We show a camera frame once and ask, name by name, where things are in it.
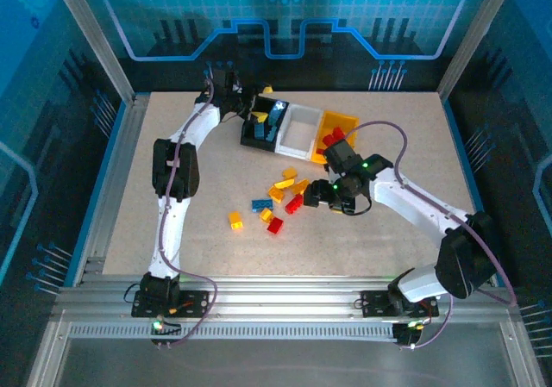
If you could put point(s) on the small black controller box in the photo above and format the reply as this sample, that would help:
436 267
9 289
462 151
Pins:
405 335
163 333

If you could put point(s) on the grey metal sheet panel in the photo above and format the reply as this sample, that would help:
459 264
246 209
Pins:
280 365

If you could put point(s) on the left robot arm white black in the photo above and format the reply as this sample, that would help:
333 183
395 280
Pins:
170 232

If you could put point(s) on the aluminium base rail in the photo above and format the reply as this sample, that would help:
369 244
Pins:
280 294

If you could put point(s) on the black plastic bin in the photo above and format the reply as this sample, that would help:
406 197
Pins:
248 139

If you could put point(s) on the white plastic bin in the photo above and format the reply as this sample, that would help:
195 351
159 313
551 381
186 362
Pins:
293 151

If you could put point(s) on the aluminium side rail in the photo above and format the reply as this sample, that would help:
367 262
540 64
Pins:
116 176

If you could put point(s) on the red lego brick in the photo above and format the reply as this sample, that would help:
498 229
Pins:
320 151
275 225
339 133
294 204
330 139

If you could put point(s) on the yellow plastic bin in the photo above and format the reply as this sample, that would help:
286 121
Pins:
334 120

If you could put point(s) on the aluminium frame post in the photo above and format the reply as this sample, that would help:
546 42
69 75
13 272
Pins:
474 33
95 38

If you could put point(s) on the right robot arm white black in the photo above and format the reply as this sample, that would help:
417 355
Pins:
414 206

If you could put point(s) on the yellow lego brick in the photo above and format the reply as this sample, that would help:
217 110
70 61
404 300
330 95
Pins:
276 194
235 220
300 186
266 215
283 183
290 172

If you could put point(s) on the blue table edge strip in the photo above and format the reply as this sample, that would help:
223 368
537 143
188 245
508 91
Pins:
101 176
472 180

